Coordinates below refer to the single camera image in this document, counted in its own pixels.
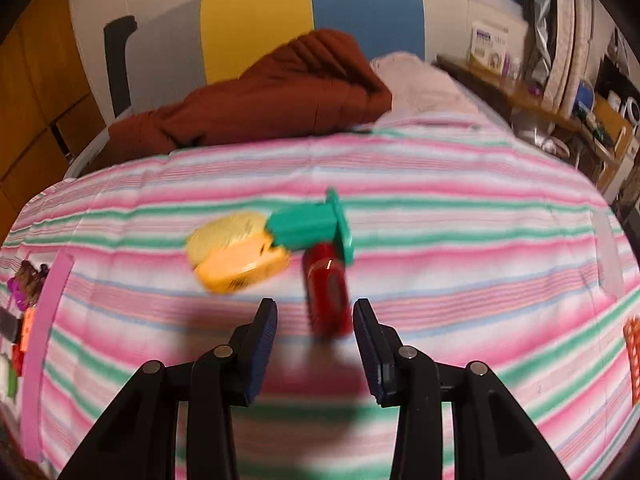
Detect teal plastic toy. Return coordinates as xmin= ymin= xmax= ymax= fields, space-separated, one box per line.
xmin=267 ymin=187 xmax=357 ymax=267

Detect pale pink blanket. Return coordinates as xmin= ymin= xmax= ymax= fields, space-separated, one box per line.
xmin=370 ymin=51 xmax=493 ymax=128

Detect brown blanket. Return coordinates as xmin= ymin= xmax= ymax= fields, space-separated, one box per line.
xmin=107 ymin=29 xmax=393 ymax=153

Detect white cardboard box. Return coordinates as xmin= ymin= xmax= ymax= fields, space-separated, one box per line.
xmin=467 ymin=19 xmax=511 ymax=72

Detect dark brown hair claw clip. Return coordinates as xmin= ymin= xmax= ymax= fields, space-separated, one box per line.
xmin=15 ymin=262 xmax=51 ymax=306

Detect purple plastic toy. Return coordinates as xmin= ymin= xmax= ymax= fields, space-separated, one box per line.
xmin=6 ymin=277 xmax=28 ymax=311

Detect white tray with pink rim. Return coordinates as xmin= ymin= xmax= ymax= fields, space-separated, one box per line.
xmin=0 ymin=251 xmax=76 ymax=463

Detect dark red cylindrical bottle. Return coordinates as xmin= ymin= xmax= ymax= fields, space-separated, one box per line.
xmin=301 ymin=241 xmax=352 ymax=338

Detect wooden wardrobe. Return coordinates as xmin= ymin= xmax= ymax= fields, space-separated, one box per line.
xmin=0 ymin=0 xmax=108 ymax=241

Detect grey yellow blue padded headboard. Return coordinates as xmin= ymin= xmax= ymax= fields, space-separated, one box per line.
xmin=103 ymin=0 xmax=427 ymax=121

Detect striped pink and green bedsheet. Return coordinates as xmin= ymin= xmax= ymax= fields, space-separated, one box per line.
xmin=0 ymin=112 xmax=640 ymax=480

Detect white quilted mattress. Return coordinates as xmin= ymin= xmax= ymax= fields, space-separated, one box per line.
xmin=542 ymin=0 xmax=608 ymax=111

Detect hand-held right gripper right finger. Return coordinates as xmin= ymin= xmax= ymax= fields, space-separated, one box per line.
xmin=352 ymin=298 xmax=571 ymax=480

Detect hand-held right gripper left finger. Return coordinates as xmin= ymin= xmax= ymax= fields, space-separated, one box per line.
xmin=57 ymin=297 xmax=279 ymax=480

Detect wooden desk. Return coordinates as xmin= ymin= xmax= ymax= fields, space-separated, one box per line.
xmin=435 ymin=55 xmax=633 ymax=196

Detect yellow round container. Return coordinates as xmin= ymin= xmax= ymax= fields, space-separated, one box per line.
xmin=185 ymin=212 xmax=293 ymax=296

